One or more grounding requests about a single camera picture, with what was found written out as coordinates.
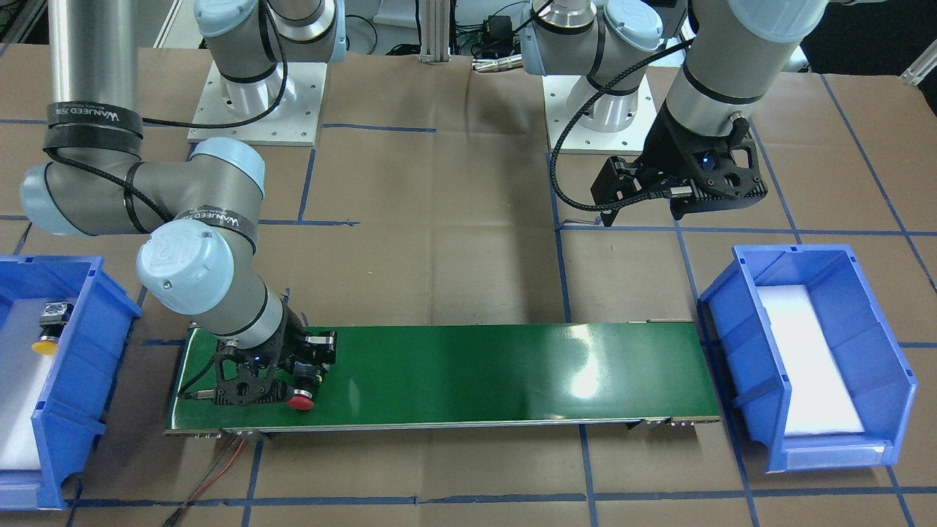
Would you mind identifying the red push button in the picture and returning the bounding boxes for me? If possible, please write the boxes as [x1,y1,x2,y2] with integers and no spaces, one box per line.
[285,362,328,411]

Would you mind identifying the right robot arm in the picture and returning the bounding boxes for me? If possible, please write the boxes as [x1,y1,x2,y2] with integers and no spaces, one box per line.
[20,1,337,411]

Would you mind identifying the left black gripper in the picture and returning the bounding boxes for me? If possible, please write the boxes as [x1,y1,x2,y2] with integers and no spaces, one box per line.
[590,110,769,227]

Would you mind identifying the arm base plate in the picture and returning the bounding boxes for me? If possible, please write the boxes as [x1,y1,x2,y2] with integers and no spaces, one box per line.
[187,63,327,147]
[542,75,657,154]

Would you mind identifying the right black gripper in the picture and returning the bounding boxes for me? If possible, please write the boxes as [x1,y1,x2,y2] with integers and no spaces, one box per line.
[214,307,337,407]

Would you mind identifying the blue plastic bin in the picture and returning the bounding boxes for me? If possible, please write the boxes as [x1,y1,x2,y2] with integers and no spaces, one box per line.
[1,255,141,510]
[701,244,917,473]

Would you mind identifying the yellow push button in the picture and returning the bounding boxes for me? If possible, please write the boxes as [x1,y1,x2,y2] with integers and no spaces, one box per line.
[32,301,74,356]

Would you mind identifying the green conveyor belt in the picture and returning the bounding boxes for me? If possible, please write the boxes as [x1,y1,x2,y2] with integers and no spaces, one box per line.
[166,321,720,435]

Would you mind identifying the aluminium profile post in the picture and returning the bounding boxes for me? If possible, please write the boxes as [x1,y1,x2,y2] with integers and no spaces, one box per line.
[417,1,455,64]

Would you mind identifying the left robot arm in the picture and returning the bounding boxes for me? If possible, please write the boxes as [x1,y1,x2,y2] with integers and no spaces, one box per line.
[520,1,827,226]

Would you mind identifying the white foam pad bin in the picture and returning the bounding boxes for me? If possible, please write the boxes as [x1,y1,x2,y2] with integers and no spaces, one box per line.
[757,285,865,437]
[1,298,56,471]

